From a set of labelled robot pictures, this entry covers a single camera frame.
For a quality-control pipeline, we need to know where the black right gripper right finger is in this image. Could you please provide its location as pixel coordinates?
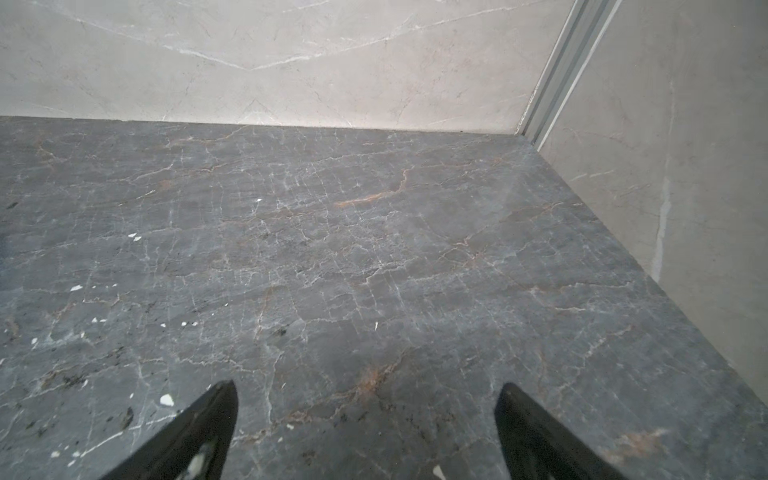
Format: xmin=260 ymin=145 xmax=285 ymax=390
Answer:
xmin=494 ymin=382 xmax=626 ymax=480

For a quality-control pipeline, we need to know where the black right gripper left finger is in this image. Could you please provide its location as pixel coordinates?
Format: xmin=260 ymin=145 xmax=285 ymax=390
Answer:
xmin=104 ymin=380 xmax=239 ymax=479

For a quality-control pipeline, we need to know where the aluminium right corner post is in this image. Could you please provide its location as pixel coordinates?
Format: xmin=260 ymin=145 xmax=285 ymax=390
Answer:
xmin=515 ymin=0 xmax=622 ymax=149

